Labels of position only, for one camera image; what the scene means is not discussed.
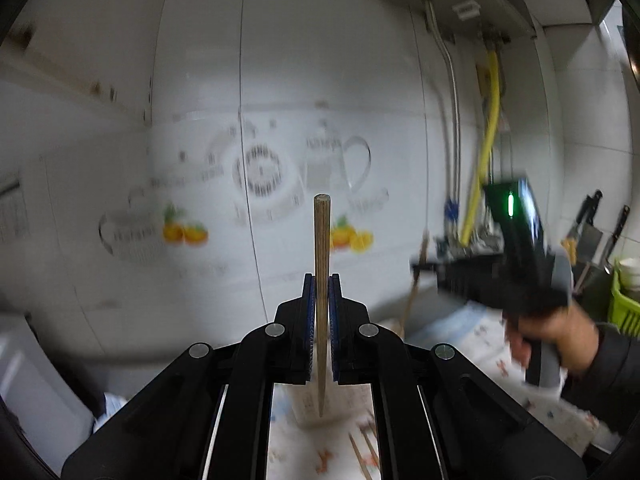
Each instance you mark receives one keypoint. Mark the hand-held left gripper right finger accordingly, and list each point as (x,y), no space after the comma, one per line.
(335,330)

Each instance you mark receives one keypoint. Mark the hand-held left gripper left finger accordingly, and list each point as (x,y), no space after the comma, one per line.
(310,330)

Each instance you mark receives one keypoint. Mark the stack of white bowls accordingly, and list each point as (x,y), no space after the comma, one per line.
(631,272)

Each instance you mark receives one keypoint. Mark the printed cartoon cloth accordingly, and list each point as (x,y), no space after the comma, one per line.
(475,345)

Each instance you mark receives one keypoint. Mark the person's right forearm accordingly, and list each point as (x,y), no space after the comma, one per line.
(615,375)

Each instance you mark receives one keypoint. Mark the person's right hand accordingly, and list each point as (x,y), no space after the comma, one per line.
(560,332)

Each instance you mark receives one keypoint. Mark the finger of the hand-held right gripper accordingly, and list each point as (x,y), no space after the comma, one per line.
(460,275)

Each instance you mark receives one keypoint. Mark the cream plastic utensil holder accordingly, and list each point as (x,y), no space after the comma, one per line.
(350,402)

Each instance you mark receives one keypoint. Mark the wooden chopstick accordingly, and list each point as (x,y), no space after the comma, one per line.
(321,240)
(416,285)
(359,452)
(372,447)

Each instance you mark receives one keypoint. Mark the white appliance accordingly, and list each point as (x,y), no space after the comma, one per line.
(35,380)

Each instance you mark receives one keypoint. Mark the green dish rack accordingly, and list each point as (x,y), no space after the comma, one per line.
(625,310)

